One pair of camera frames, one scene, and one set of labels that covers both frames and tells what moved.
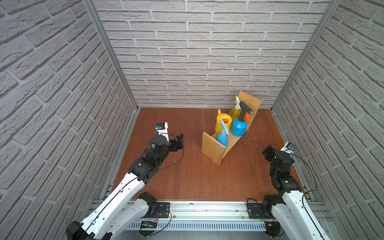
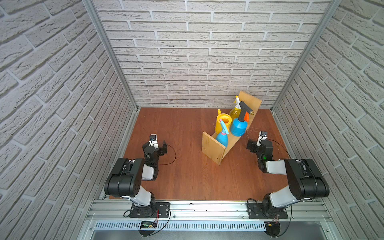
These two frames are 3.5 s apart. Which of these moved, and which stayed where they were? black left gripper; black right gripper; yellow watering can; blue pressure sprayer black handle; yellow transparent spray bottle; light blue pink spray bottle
Moved: black right gripper; black left gripper
Stayed: blue pressure sprayer black handle; light blue pink spray bottle; yellow watering can; yellow transparent spray bottle
